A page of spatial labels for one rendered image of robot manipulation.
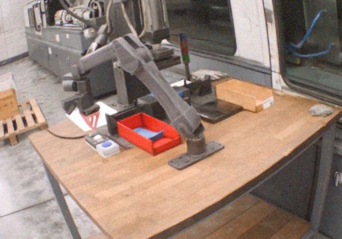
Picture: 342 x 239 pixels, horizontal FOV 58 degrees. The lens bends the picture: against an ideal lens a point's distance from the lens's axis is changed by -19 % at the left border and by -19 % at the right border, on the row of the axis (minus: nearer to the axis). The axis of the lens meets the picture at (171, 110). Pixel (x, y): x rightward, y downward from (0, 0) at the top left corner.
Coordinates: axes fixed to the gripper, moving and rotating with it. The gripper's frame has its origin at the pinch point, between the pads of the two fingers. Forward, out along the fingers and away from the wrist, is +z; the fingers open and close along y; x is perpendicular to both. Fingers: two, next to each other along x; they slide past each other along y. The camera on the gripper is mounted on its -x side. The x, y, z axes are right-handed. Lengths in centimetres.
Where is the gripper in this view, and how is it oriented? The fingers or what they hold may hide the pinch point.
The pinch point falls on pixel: (92, 127)
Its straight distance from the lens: 144.7
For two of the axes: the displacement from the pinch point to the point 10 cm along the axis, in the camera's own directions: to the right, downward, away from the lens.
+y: 5.9, 2.4, -7.7
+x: 8.0, -3.2, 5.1
